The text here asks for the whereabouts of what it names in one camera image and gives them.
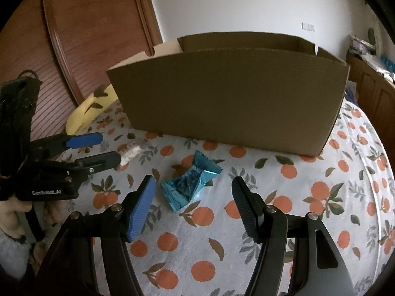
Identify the wooden window cabinet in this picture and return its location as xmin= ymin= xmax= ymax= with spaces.
xmin=346 ymin=52 xmax=395 ymax=165

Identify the wooden wardrobe door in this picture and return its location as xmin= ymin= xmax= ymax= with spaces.
xmin=1 ymin=0 xmax=162 ymax=139

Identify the left hand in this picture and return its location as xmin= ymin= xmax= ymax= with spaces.
xmin=0 ymin=195 xmax=67 ymax=238

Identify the white wall switch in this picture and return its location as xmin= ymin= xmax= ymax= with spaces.
xmin=301 ymin=22 xmax=315 ymax=32

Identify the stack of books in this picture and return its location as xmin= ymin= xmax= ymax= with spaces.
xmin=349 ymin=34 xmax=376 ymax=56

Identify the blue foil snack packet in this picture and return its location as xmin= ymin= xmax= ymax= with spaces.
xmin=160 ymin=150 xmax=222 ymax=211

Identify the small white snack packet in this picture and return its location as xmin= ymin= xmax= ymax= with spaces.
xmin=117 ymin=138 xmax=147 ymax=170

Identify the orange print bed sheet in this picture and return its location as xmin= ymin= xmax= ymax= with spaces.
xmin=53 ymin=100 xmax=394 ymax=295

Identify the brown cardboard box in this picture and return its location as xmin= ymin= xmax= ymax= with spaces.
xmin=106 ymin=32 xmax=350 ymax=156

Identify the yellow plush toy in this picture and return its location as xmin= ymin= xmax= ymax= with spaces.
xmin=66 ymin=84 xmax=118 ymax=135

